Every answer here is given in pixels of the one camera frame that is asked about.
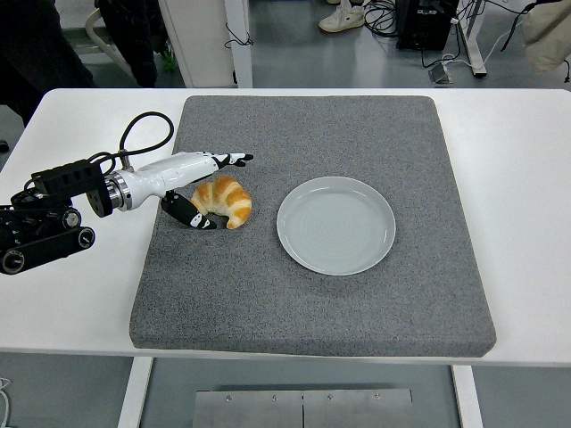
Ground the white upright post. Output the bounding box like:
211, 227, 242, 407
224, 0, 254, 88

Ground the black computer tower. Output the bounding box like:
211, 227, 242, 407
395, 0, 460, 51

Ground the white table leg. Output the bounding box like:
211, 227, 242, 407
450, 364, 485, 428
116, 356, 155, 428

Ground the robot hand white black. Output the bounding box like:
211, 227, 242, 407
122, 151, 254, 232

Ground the white chair frame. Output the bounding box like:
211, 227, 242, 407
84, 8, 135, 79

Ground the beige cloth bag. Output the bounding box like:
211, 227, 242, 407
521, 0, 571, 75

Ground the person's leg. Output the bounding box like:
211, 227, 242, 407
95, 0, 161, 88
0, 0, 95, 130

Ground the black floor cable bundle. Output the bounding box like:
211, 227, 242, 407
363, 0, 402, 37

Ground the grey round plate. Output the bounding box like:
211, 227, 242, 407
276, 176, 397, 276

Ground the thin white cable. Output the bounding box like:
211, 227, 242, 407
0, 376, 12, 425

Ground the golden croissant bread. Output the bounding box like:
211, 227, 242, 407
190, 176, 253, 231

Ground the grey felt mat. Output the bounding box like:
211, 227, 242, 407
128, 95, 498, 359

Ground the person's white shoe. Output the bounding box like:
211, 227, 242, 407
318, 2, 367, 33

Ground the grey metal plate with screws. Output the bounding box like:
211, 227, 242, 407
192, 388, 415, 428

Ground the white desk leg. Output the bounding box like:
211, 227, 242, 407
459, 0, 489, 79

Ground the white cabinet panel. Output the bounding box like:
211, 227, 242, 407
158, 0, 237, 88

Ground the grey foot pedal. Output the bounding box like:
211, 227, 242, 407
427, 62, 455, 85

